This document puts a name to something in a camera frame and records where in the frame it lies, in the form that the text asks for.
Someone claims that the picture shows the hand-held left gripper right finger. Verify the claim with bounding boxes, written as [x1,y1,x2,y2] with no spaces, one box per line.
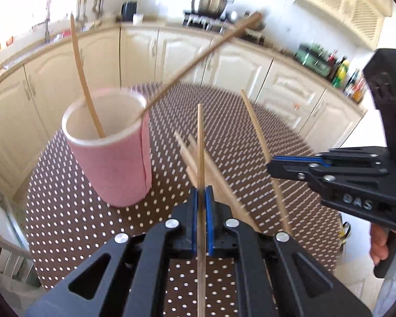
[205,185,373,317]

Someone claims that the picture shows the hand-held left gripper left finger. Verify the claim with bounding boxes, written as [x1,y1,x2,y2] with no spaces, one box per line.
[25,187,199,317]

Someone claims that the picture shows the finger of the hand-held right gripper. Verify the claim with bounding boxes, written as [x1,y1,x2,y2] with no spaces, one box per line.
[266,161,396,232]
[273,148,390,172]

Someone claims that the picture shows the brown wooden chopstick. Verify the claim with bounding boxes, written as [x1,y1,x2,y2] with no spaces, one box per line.
[138,12,263,120]
[240,88,292,236]
[197,103,206,317]
[187,134,262,233]
[185,167,199,189]
[173,130,199,172]
[69,12,106,138]

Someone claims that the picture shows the pink cup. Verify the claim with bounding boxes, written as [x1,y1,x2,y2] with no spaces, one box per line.
[62,87,152,208]

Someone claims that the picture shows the person's right forearm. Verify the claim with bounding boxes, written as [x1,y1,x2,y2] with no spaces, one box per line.
[374,267,396,317]

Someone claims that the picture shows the person's right hand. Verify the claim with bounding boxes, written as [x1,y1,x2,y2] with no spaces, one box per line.
[370,222,390,265]

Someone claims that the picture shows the red label sauce bottle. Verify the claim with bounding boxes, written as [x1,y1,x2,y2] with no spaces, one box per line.
[353,76,367,104]

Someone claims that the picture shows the dark sauce bottle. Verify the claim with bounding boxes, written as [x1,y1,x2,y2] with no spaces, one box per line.
[345,69,360,96]

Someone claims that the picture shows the yellow-green bottle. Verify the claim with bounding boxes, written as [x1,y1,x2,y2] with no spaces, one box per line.
[333,56,350,88]

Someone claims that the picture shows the dark red bottle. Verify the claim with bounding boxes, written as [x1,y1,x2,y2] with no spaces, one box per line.
[327,49,339,78]

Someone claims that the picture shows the green countertop appliance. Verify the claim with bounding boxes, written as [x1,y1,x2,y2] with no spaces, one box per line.
[295,42,331,75]

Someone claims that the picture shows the round polka dot table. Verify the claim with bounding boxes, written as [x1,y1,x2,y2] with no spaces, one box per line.
[25,82,342,317]

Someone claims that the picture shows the white plastic stool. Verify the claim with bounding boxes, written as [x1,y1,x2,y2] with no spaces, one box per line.
[0,226,37,285]

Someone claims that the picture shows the beige kitchen countertop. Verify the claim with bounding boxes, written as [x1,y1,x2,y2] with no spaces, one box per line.
[0,20,368,113]

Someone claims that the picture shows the black gas stove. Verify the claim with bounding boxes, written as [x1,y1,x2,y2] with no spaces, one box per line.
[182,9,266,45]

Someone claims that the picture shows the steel steamer pot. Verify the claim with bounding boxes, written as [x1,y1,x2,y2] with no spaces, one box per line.
[197,0,231,16]

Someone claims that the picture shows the black electric kettle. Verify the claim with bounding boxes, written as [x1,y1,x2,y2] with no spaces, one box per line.
[121,1,138,22]

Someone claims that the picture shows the steel sink faucet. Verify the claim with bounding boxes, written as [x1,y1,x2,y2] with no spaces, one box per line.
[44,0,52,44]

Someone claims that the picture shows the kitchen window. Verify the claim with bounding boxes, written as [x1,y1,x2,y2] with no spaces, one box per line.
[0,0,83,60]

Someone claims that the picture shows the cream wall cabinets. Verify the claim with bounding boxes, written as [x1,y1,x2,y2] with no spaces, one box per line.
[294,0,393,48]

